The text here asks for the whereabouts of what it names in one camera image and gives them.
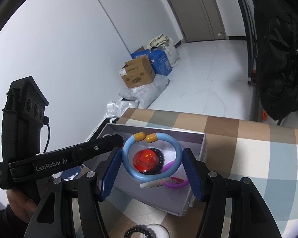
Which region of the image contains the beige cloth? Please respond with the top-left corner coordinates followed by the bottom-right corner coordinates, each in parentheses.
top-left (146, 33), bottom-right (173, 49)

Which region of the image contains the blue Jordan shoe box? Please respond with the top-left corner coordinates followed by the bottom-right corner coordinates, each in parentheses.
top-left (62, 169), bottom-right (80, 181)

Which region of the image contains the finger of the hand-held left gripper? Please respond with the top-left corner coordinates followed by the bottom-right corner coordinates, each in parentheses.
top-left (73, 134), bottom-right (124, 163)

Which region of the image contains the black backpack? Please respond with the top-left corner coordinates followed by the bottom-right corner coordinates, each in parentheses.
top-left (250, 0), bottom-right (298, 122)

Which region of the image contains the brown cardboard box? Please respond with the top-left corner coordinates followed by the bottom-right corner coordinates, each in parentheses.
top-left (118, 55), bottom-right (156, 88)

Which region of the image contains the blue cardboard box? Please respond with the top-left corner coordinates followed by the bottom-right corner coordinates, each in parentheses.
top-left (131, 46), bottom-right (173, 76)

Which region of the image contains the white woven sack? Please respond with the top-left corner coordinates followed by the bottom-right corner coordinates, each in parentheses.
top-left (161, 43), bottom-right (180, 68)

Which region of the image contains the grey plastic mailer bag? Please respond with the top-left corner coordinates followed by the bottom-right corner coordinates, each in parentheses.
top-left (136, 76), bottom-right (169, 108)
top-left (118, 88), bottom-right (139, 102)

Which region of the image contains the person's left hand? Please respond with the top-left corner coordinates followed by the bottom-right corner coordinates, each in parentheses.
top-left (6, 190), bottom-right (39, 225)

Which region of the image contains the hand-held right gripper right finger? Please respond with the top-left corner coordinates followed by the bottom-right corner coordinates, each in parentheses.
top-left (182, 147), bottom-right (280, 238)

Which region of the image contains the blue bracelet with yellow caps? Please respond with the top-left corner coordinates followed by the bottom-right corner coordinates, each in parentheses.
top-left (122, 132), bottom-right (183, 181)

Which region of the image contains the black spiral hair tie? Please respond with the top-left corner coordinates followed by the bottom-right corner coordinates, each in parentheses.
top-left (124, 225), bottom-right (151, 238)
top-left (149, 148), bottom-right (165, 175)

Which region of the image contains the black metal rack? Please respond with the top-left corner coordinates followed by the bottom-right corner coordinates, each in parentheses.
top-left (230, 0), bottom-right (261, 85)

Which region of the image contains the purple bracelet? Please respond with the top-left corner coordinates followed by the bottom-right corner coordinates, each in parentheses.
top-left (161, 161), bottom-right (189, 188)

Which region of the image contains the checkered tablecloth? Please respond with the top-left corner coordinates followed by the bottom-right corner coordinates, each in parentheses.
top-left (72, 108), bottom-right (298, 238)

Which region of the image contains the red round badge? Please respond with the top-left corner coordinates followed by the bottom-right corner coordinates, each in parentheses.
top-left (134, 149), bottom-right (157, 174)

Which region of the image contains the grey cardboard box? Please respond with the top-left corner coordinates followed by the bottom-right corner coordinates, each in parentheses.
top-left (91, 123), bottom-right (208, 217)

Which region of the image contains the silver plastic package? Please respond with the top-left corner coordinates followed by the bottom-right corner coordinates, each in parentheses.
top-left (107, 100), bottom-right (139, 119)

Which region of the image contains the grey door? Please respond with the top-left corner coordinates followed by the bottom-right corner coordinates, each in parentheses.
top-left (161, 0), bottom-right (226, 42)

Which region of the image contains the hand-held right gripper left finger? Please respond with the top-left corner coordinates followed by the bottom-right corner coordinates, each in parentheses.
top-left (26, 148), bottom-right (122, 238)

